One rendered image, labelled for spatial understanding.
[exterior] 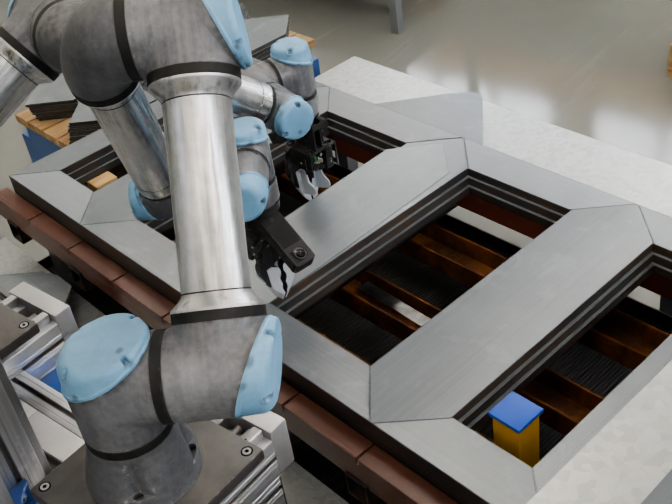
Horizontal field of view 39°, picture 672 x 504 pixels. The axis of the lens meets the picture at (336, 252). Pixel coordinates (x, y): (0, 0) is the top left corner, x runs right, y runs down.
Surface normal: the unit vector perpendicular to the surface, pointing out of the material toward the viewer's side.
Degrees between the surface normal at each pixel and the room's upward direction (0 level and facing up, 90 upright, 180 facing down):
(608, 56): 0
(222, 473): 0
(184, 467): 72
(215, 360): 49
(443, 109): 0
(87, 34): 62
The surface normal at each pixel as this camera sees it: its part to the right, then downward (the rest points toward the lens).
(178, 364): -0.10, -0.30
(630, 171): -0.13, -0.79
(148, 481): 0.30, 0.26
